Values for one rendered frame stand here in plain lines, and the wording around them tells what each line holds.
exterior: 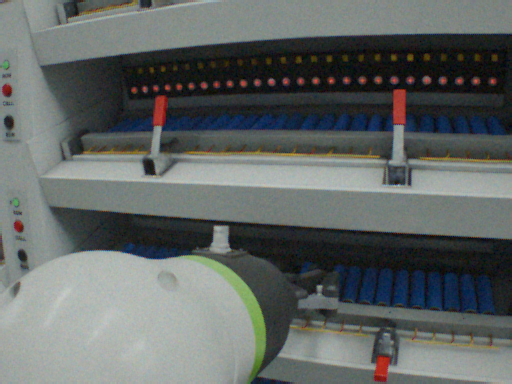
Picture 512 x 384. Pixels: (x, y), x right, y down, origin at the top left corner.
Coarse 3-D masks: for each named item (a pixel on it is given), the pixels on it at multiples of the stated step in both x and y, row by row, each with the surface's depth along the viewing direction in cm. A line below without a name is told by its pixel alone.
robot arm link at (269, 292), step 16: (224, 240) 29; (208, 256) 26; (224, 256) 27; (240, 256) 28; (240, 272) 26; (256, 272) 27; (272, 272) 29; (256, 288) 25; (272, 288) 28; (272, 304) 26; (288, 304) 29; (272, 320) 26; (288, 320) 29; (272, 336) 25; (272, 352) 26
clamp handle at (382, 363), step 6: (384, 336) 43; (390, 336) 43; (384, 342) 44; (384, 348) 42; (384, 354) 41; (378, 360) 40; (384, 360) 40; (378, 366) 39; (384, 366) 39; (378, 372) 38; (384, 372) 37; (378, 378) 37; (384, 378) 37
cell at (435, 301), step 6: (432, 276) 52; (438, 276) 52; (432, 282) 51; (438, 282) 51; (432, 288) 50; (438, 288) 50; (432, 294) 49; (438, 294) 49; (432, 300) 48; (438, 300) 48; (432, 306) 47; (438, 306) 47
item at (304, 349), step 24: (144, 216) 70; (96, 240) 66; (120, 240) 72; (312, 240) 61; (336, 240) 60; (360, 240) 59; (384, 240) 58; (408, 240) 56; (432, 240) 55; (456, 240) 54; (480, 240) 53; (504, 288) 50; (504, 312) 47; (288, 336) 49; (312, 336) 49; (336, 336) 48; (360, 336) 48; (288, 360) 46; (312, 360) 45; (336, 360) 45; (360, 360) 44; (408, 360) 43; (432, 360) 43; (456, 360) 42; (480, 360) 42; (504, 360) 41
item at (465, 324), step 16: (352, 304) 49; (320, 320) 50; (336, 320) 49; (352, 320) 48; (368, 320) 47; (384, 320) 47; (400, 320) 46; (416, 320) 45; (432, 320) 45; (448, 320) 44; (464, 320) 44; (480, 320) 44; (496, 320) 43; (368, 336) 46; (480, 336) 44; (496, 336) 43
